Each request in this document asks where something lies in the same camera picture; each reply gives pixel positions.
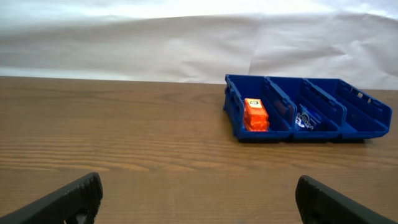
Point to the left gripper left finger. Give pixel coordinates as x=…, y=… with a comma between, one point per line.
x=56, y=205

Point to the blue tray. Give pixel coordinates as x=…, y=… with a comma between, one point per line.
x=360, y=127

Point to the orange candy box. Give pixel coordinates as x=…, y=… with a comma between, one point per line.
x=255, y=109
x=258, y=126

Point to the blue candy pack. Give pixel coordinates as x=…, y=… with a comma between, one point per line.
x=306, y=122

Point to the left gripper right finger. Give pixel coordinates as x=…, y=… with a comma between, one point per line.
x=329, y=205

